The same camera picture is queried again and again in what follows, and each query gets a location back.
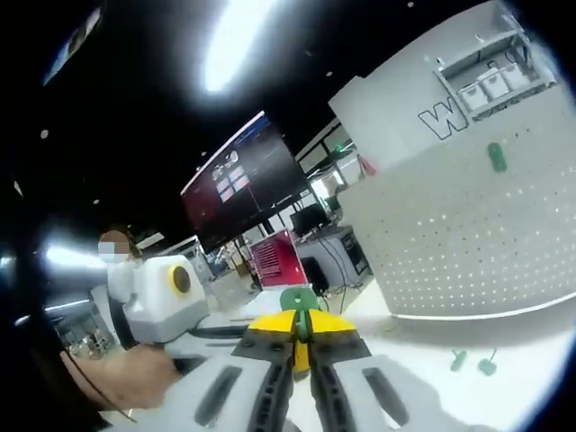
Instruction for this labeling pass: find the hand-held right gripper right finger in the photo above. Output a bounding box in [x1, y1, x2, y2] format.
[296, 309, 455, 432]

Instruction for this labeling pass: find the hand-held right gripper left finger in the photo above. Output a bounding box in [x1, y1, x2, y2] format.
[152, 310, 301, 432]

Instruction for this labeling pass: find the white perforated mounting plate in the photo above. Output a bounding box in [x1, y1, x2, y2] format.
[354, 79, 576, 321]

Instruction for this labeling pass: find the person's left hand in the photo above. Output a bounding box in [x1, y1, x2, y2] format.
[104, 345, 182, 412]

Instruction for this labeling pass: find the red screen laptop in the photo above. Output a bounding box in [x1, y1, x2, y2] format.
[248, 227, 312, 290]

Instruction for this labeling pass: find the black box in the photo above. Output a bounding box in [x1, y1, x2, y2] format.
[310, 256, 331, 294]

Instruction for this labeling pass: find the grey desktop computer case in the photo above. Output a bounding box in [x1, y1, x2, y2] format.
[338, 226, 373, 276]

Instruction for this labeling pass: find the black computer monitor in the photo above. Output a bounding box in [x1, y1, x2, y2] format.
[289, 203, 333, 234]

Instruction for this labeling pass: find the large dark display screen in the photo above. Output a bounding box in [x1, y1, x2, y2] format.
[179, 109, 312, 254]

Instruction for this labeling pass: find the ceiling light strip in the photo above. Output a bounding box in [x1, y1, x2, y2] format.
[201, 0, 272, 95]

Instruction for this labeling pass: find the white shelf partition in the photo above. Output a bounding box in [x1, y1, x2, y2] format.
[327, 0, 564, 177]

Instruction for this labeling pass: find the white storage bin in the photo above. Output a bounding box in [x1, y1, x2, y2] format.
[462, 82, 490, 113]
[481, 70, 510, 101]
[501, 61, 527, 92]

